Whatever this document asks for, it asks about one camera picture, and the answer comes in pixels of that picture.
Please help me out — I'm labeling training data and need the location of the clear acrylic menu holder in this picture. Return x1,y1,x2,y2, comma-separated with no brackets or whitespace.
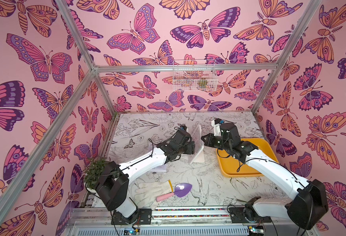
188,124,205,164

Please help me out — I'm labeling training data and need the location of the new dish-list menu sheet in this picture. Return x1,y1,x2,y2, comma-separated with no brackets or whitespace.
190,124,204,163

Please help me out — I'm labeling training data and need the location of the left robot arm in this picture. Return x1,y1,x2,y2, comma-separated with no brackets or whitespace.
94,125,195,224

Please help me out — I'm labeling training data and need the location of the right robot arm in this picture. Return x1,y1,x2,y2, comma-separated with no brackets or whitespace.
201,119,329,231

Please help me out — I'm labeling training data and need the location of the yellow plastic tray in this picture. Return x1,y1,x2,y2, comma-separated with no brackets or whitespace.
216,138,279,178

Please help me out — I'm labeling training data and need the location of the green item in basket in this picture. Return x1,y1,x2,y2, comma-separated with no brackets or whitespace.
197,78,208,89

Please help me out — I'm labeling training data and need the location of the white work glove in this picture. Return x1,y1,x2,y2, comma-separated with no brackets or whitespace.
134,181,173,210

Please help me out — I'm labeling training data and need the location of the potted green plant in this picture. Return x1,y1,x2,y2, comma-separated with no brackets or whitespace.
84,158,109,192

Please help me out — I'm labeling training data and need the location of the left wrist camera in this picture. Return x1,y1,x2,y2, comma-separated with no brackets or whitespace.
179,124,187,132

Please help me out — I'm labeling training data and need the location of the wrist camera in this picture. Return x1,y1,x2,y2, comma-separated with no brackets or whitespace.
179,124,187,132
211,118,224,136

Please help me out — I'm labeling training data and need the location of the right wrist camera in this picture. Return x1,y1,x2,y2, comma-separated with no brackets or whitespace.
211,118,224,136

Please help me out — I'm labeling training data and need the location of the purple trowel pink handle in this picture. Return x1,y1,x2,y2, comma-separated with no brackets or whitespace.
156,183,192,202

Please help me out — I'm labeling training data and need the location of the white wire basket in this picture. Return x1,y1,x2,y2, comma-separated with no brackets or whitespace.
171,60,218,92

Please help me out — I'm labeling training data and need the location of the aluminium mounting rail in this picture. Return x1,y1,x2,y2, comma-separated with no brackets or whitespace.
63,206,320,236

